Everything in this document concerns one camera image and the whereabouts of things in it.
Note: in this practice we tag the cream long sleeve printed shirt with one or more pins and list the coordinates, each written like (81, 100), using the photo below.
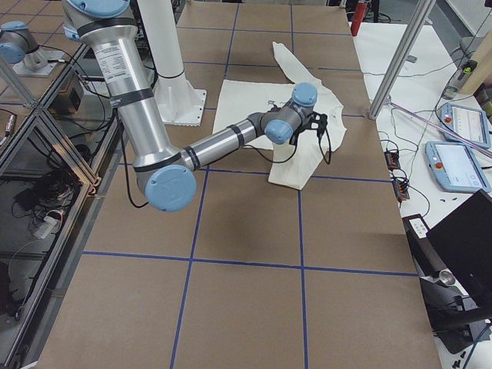
(276, 110)

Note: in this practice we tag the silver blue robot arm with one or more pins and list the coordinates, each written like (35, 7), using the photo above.
(20, 49)
(144, 73)

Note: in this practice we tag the small orange circuit board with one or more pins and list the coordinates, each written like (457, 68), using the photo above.
(392, 160)

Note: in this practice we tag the near blue teach pendant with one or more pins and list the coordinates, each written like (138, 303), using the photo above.
(455, 168)

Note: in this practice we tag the blue teach pendant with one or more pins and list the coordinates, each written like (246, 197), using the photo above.
(469, 123)
(455, 168)

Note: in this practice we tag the red cylinder tube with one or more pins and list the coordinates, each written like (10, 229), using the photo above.
(358, 17)

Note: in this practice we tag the far blue teach pendant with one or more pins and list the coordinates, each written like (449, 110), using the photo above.
(469, 123)

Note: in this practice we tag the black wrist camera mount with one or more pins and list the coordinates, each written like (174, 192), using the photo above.
(315, 122)

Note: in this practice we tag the aluminium frame post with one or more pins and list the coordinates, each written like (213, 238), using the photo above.
(409, 37)

